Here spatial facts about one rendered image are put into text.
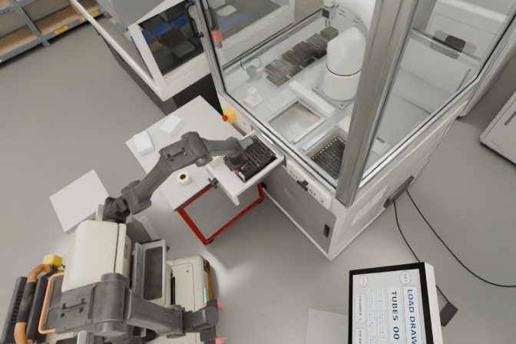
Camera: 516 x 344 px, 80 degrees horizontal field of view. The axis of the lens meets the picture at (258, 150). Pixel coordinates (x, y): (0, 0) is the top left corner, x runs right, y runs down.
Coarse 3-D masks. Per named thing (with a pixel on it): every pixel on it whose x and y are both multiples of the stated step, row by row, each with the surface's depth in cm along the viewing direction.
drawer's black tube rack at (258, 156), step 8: (256, 144) 167; (264, 144) 167; (248, 152) 169; (256, 152) 168; (264, 152) 164; (272, 152) 164; (224, 160) 167; (248, 160) 162; (256, 160) 162; (264, 160) 161; (272, 160) 164; (240, 168) 160; (248, 168) 163; (256, 168) 159; (248, 176) 160
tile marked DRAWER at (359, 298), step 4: (356, 296) 113; (360, 296) 111; (364, 296) 110; (356, 300) 112; (360, 300) 111; (364, 300) 109; (356, 304) 111; (360, 304) 110; (364, 304) 109; (356, 308) 111; (360, 308) 109; (364, 308) 108; (356, 312) 110; (360, 312) 109; (364, 312) 107; (356, 316) 109; (360, 316) 108; (364, 316) 107; (356, 320) 108; (360, 320) 107; (364, 320) 106
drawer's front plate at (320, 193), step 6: (288, 162) 156; (288, 168) 160; (294, 168) 153; (300, 174) 152; (300, 180) 157; (306, 180) 150; (312, 180) 148; (306, 186) 154; (312, 186) 149; (318, 186) 146; (318, 192) 147; (324, 192) 144; (318, 198) 152; (324, 198) 145; (330, 198) 142; (324, 204) 150
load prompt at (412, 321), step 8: (408, 288) 98; (416, 288) 96; (408, 296) 97; (416, 296) 95; (408, 304) 96; (416, 304) 94; (408, 312) 95; (416, 312) 93; (408, 320) 94; (416, 320) 92; (408, 328) 93; (416, 328) 91; (408, 336) 92; (416, 336) 90
